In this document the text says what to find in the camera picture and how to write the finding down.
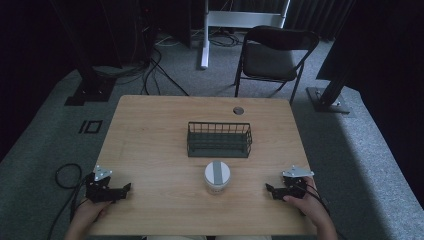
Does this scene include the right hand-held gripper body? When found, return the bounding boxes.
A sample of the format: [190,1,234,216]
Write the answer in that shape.
[280,165,315,201]

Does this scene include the white desk frame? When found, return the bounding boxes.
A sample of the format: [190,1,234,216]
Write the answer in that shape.
[199,0,292,70]

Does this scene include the black folding chair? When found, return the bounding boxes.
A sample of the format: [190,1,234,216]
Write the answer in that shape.
[233,25,320,106]

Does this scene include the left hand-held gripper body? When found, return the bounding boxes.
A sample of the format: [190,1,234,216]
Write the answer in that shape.
[84,164,122,204]

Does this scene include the dark green wire basket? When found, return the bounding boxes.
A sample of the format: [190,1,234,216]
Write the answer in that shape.
[186,121,253,159]

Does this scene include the person's right hand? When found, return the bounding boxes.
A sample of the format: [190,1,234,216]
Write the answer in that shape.
[282,175,331,228]

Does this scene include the person's left hand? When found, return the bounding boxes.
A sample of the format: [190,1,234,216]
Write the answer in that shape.
[70,198,113,233]

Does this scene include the black metal stand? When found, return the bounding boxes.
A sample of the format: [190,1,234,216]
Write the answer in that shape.
[49,0,118,107]
[306,0,358,115]

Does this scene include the black floor cables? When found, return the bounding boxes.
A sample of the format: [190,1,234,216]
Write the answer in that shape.
[92,29,244,98]

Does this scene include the white cup with grey-striped lid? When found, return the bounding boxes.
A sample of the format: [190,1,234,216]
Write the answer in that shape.
[203,160,232,196]

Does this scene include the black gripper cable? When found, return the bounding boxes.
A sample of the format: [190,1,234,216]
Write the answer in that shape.
[45,162,88,240]
[293,182,332,218]

